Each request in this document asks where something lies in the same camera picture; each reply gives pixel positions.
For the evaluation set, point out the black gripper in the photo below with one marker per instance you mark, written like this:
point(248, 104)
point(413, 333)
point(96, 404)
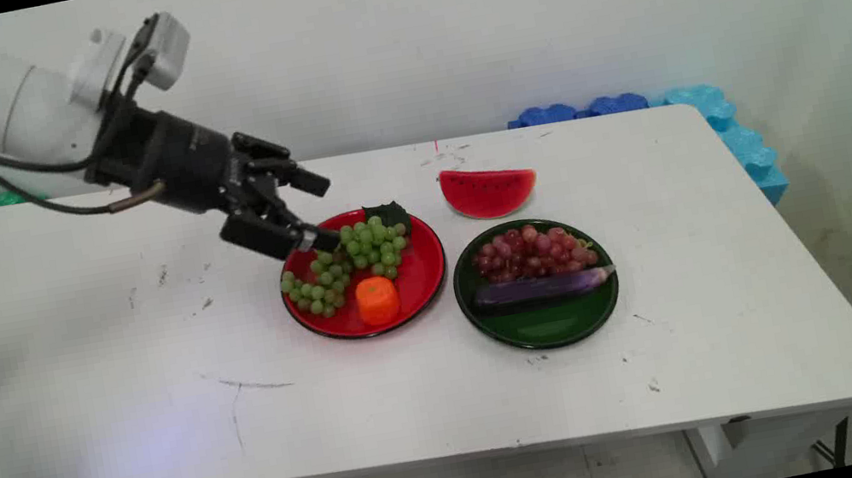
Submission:
point(174, 156)

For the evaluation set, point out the purple toy eggplant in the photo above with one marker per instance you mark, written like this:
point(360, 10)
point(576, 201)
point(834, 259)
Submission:
point(542, 287)

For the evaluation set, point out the green grape bunch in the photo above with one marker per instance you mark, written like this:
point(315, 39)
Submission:
point(367, 249)

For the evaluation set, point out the dark green toy leaf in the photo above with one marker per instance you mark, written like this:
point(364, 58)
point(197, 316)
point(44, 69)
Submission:
point(390, 215)

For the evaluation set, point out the orange toy fruit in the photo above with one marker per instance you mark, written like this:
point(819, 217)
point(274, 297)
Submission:
point(377, 301)

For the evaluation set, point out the red round plate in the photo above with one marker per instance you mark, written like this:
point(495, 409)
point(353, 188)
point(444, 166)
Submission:
point(418, 270)

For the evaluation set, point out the toy watermelon slice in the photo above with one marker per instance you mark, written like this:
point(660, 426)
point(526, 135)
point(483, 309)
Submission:
point(487, 192)

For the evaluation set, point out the red grape bunch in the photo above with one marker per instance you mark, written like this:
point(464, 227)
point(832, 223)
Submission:
point(532, 249)

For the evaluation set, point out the dark blue foam mat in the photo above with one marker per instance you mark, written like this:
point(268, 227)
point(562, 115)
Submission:
point(615, 103)
point(544, 115)

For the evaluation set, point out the dark green round plate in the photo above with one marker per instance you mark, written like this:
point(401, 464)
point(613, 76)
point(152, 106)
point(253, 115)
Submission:
point(545, 327)

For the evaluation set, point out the light blue foam mat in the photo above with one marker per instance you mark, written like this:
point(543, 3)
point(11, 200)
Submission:
point(737, 135)

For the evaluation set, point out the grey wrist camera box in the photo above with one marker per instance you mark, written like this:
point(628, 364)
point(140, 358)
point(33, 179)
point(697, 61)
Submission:
point(165, 51)

